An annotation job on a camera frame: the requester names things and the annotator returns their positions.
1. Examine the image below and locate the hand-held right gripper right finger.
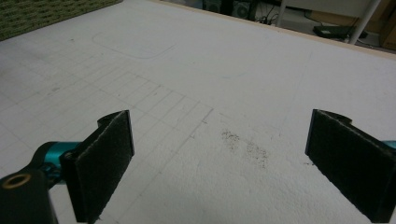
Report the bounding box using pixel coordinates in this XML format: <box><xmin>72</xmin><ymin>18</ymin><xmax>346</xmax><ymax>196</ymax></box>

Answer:
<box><xmin>304</xmin><ymin>108</ymin><xmax>396</xmax><ymax>224</ymax></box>

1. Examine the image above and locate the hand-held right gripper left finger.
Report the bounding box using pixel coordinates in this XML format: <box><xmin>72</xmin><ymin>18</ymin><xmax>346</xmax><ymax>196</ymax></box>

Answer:
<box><xmin>59</xmin><ymin>109</ymin><xmax>135</xmax><ymax>224</ymax></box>

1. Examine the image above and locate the green woven basket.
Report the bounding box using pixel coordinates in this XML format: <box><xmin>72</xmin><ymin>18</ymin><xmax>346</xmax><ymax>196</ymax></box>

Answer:
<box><xmin>0</xmin><ymin>0</ymin><xmax>124</xmax><ymax>42</ymax></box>

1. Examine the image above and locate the black flat device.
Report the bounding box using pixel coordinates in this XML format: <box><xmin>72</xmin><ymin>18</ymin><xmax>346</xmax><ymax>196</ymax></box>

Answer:
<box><xmin>312</xmin><ymin>24</ymin><xmax>369</xmax><ymax>40</ymax></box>

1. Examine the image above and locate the cardboard box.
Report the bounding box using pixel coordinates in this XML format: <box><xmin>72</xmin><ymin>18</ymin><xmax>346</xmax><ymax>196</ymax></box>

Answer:
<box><xmin>377</xmin><ymin>8</ymin><xmax>396</xmax><ymax>51</ymax></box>

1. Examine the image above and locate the white desk leg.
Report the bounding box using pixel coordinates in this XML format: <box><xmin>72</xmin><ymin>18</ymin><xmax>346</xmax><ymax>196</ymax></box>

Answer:
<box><xmin>348</xmin><ymin>0</ymin><xmax>383</xmax><ymax>45</ymax></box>
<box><xmin>275</xmin><ymin>0</ymin><xmax>288</xmax><ymax>28</ymax></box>

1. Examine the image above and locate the white foam mat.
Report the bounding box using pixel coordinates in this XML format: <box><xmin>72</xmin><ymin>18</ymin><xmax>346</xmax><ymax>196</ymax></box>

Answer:
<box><xmin>0</xmin><ymin>0</ymin><xmax>396</xmax><ymax>224</ymax></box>

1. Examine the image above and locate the black computer tower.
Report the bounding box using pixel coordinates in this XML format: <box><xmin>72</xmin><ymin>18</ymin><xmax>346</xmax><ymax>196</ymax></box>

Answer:
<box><xmin>232</xmin><ymin>0</ymin><xmax>259</xmax><ymax>21</ymax></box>

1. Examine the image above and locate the tangle of black cables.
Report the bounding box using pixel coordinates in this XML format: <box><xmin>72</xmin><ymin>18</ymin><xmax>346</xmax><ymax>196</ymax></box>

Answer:
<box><xmin>257</xmin><ymin>4</ymin><xmax>278</xmax><ymax>26</ymax></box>

